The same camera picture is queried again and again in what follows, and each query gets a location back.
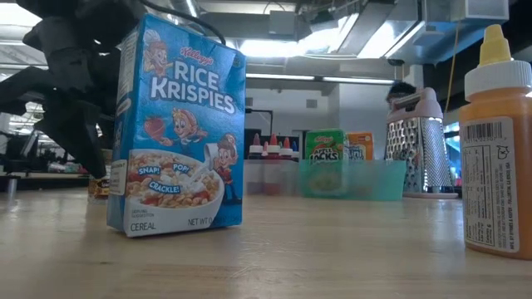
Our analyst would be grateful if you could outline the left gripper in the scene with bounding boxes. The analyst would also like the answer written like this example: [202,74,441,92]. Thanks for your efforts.
[22,12,138,180]

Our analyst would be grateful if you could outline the small clear glass jar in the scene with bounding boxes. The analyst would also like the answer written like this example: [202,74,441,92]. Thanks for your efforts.
[86,148,112,204]

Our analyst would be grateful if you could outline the blue Rice Krispies box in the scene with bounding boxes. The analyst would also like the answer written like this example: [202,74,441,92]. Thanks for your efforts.
[106,12,247,238]

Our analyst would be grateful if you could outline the green Apple Jacks box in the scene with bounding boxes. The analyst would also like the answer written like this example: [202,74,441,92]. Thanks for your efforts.
[305,128,347,197]

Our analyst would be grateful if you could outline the orange cereal box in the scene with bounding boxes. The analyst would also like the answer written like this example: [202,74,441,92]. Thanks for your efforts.
[346,131,375,161]

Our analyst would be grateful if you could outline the clear plastic container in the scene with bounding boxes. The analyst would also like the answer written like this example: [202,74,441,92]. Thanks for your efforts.
[244,159,301,197]

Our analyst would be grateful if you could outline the green plastic tray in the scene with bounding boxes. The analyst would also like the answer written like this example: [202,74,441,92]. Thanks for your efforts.
[298,159,408,203]

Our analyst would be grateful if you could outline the person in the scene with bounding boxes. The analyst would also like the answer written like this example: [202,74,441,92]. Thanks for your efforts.
[385,81,417,105]

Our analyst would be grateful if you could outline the yellow food colouring bottle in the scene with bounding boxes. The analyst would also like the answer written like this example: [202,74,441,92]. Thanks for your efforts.
[458,23,532,262]

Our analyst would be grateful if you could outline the pink handled box grater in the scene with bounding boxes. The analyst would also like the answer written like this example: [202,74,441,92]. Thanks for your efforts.
[384,86,459,199]

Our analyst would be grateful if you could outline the yellow extension cord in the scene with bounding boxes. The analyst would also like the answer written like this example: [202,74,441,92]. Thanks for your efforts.
[442,18,462,115]

